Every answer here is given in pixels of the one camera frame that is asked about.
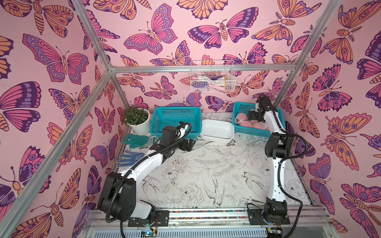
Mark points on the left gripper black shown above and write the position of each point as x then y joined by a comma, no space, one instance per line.
189,145

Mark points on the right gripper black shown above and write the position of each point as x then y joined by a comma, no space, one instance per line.
254,115

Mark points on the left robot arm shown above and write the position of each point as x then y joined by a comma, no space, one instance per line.
118,199

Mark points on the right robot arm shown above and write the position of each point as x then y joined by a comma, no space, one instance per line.
278,150

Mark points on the netted apple in basket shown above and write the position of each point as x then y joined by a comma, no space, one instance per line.
240,117
260,126

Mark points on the right teal plastic basket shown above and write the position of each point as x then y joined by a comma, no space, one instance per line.
240,107

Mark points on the teal plastic basket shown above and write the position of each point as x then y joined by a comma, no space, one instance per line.
171,116
240,107

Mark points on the white plastic tray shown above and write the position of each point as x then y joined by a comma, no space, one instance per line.
217,131

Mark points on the left teal plastic basket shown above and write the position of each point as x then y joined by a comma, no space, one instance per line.
171,116

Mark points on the green garden glove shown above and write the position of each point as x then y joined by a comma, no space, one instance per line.
135,141

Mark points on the potted green plant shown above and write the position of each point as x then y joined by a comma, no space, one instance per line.
138,119

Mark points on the blue dotted work glove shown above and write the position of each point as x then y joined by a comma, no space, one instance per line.
129,158

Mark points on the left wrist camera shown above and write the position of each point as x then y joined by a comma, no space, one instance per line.
170,135

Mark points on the white wire wall basket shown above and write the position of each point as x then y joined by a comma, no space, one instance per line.
212,78

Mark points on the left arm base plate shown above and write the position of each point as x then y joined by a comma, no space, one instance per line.
158,218

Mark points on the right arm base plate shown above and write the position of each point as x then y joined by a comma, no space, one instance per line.
256,217

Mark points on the aluminium front rail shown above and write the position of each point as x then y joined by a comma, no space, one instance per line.
226,222

